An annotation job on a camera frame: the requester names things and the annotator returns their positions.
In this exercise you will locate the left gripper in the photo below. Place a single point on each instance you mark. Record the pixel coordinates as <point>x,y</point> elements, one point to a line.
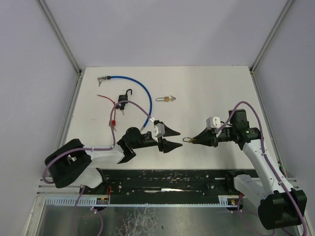
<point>160,143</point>

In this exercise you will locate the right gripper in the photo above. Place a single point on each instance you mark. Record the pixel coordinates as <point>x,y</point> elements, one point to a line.
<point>214,139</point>

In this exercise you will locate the small brass padlock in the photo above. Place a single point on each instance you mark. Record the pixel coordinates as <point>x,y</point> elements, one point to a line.
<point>188,140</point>

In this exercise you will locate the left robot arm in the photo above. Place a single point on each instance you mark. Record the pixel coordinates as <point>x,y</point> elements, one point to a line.
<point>80,164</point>

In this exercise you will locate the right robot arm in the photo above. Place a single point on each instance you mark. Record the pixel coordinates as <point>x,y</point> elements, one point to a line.
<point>278,204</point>

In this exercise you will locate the long shackle brass padlock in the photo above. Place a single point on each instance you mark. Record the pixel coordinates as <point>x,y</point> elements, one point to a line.
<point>165,99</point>

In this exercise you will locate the silver keys of long padlock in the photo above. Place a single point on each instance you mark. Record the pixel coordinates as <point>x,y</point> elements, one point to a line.
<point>172,98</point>

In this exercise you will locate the keys of black padlock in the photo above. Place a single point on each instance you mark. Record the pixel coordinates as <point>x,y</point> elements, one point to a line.
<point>121,107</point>

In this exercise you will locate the black padlock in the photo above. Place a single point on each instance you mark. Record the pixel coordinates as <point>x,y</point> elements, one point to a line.
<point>124,97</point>

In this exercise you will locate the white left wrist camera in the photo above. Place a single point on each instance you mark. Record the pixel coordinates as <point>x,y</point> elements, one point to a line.
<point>159,130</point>

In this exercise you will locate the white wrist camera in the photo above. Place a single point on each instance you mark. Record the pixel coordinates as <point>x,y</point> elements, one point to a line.
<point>213,123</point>
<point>159,130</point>

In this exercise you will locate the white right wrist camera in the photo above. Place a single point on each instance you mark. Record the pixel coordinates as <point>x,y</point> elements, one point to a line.
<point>213,123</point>

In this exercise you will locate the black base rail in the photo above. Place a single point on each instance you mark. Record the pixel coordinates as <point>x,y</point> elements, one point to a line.
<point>204,182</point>

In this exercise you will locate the blue cable lock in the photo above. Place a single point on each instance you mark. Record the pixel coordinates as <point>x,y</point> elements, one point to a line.
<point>136,81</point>

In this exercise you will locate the keys of blue cable lock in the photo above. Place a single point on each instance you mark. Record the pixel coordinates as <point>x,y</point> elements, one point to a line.
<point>100,79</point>

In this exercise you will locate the left aluminium frame post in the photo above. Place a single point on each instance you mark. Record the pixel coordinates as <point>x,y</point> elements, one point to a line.
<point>59,35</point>

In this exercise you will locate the aluminium frame post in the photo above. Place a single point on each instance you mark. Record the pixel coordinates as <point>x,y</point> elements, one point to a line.
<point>272,34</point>
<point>59,35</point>

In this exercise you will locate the right aluminium frame post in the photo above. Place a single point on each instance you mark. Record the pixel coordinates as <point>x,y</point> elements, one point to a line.
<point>272,34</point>

